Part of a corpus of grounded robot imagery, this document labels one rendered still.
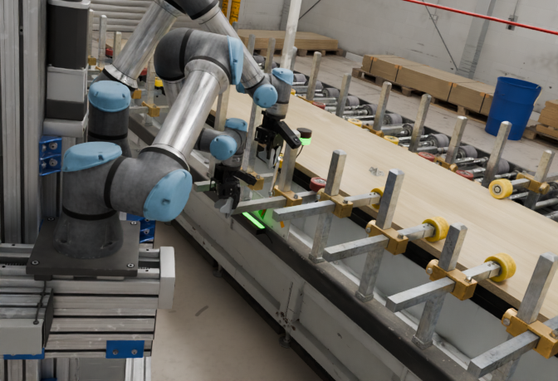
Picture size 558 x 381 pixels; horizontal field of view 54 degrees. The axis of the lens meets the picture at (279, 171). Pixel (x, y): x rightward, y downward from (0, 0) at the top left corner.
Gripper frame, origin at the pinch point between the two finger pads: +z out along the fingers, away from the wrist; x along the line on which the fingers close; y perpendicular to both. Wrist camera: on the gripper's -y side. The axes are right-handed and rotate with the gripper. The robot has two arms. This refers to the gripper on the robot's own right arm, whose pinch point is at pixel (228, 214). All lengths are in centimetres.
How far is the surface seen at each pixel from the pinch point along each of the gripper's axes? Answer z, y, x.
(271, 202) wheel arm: -3.1, -17.1, 1.4
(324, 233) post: 0.6, -26.2, 22.7
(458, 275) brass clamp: -14, -27, 76
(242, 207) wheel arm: -2.9, -4.6, 1.4
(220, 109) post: -21, -25, -53
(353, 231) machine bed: 6, -47, 18
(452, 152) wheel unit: -11, -134, -6
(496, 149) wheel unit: -21, -134, 16
